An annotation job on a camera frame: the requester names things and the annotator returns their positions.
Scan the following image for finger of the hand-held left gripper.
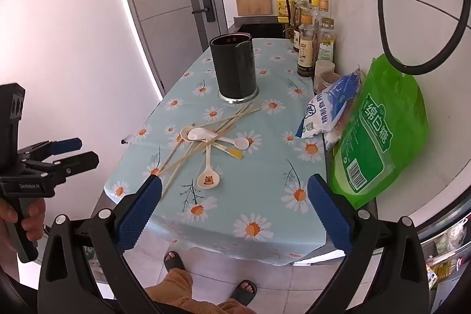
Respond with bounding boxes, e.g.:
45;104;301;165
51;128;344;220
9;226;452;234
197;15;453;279
19;138;83;162
22;151;100;187

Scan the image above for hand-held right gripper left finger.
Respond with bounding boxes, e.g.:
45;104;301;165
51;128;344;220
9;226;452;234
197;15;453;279
37;174;163;314

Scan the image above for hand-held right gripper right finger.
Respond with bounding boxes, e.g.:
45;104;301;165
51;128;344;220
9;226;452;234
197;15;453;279
308;173;430;314

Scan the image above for cream bear print spoon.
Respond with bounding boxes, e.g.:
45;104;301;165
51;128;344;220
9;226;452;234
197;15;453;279
197;144;221;190

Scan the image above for cartoon print spoon yellow handle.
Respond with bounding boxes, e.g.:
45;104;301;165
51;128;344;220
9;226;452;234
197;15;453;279
179;126;244;160

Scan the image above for pile of wooden chopsticks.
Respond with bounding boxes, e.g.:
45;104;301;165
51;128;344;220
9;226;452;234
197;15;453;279
149;104;263;197

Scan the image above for black utensil holder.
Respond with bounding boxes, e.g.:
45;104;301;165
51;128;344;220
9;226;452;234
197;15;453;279
209;34;260;105

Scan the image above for person's left forearm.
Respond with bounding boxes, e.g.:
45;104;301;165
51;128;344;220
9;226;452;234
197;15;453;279
0;226;19;281

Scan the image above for person's left hand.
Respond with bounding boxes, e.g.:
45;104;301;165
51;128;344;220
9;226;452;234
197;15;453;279
0;196;46;242

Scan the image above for black slipper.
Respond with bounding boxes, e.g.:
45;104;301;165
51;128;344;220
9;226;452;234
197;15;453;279
229;280;258;306
163;251;187;273

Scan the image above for person's brown trousers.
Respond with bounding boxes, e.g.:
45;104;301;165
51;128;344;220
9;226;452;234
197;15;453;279
145;268;251;314

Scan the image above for blue daisy print tablecloth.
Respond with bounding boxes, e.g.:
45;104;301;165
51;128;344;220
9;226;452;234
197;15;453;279
104;37;328;267

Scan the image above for green sugar bag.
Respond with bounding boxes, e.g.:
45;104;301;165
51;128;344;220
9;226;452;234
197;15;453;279
327;54;430;210

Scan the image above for blue white salt bag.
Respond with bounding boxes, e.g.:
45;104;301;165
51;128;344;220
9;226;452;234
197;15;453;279
295;66;365;147

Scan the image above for open refrigerator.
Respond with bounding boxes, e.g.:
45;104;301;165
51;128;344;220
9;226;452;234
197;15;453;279
419;204;471;303

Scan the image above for dark sauce bottle orange cap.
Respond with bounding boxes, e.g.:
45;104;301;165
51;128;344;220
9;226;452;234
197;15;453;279
296;14;318;78

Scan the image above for grey door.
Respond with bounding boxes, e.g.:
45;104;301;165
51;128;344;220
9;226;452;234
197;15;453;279
113;0;229;90

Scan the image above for dark kitchen sink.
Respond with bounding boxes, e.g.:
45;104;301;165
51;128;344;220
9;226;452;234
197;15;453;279
233;15;295;39

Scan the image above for tall dark sauce bottle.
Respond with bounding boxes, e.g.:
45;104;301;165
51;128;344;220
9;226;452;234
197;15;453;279
292;0;311;53

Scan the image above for clear bottle yellow cap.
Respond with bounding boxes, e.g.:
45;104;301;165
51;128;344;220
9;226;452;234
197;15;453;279
317;0;331;22

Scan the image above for yellow plastic bottle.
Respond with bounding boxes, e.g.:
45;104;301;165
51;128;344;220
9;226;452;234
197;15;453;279
276;0;292;23

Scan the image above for black door lock handle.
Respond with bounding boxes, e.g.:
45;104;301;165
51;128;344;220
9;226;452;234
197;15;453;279
191;0;216;23

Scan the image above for black cable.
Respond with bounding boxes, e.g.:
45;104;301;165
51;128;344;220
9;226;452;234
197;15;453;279
375;0;471;75

